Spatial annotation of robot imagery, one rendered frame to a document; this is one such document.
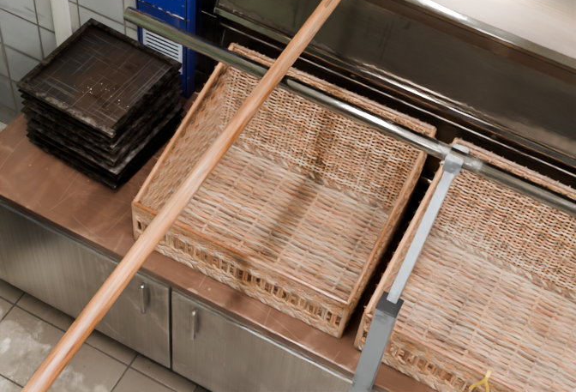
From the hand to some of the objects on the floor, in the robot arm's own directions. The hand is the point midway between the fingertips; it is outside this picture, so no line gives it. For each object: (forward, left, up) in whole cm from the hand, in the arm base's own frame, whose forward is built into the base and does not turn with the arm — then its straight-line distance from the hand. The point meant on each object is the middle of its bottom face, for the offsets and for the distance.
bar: (+56, -40, -129) cm, 146 cm away
